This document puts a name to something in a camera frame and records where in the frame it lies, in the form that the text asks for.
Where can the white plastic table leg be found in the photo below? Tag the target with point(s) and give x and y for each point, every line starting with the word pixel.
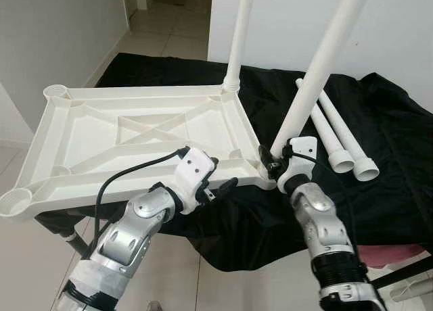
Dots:
pixel 240 34
pixel 352 138
pixel 325 125
pixel 318 74

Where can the white plastic table top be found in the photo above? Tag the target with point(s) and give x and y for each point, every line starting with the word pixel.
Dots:
pixel 81 135

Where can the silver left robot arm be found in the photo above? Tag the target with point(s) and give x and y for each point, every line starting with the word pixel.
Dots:
pixel 128 236

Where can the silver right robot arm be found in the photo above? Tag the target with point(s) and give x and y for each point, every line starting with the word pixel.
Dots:
pixel 318 223

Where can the black cloth cover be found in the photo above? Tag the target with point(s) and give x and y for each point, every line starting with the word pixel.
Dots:
pixel 257 230

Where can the grey robot left leg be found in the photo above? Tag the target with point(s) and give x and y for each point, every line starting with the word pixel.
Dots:
pixel 153 306

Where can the pink cushioned seat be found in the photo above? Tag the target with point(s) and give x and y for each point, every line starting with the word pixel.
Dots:
pixel 382 253

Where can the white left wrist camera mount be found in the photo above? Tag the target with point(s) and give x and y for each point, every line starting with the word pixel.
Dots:
pixel 193 169

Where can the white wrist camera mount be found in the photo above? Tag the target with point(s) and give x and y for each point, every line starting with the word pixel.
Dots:
pixel 193 169
pixel 302 165

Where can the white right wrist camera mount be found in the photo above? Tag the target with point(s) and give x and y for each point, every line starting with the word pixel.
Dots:
pixel 302 165

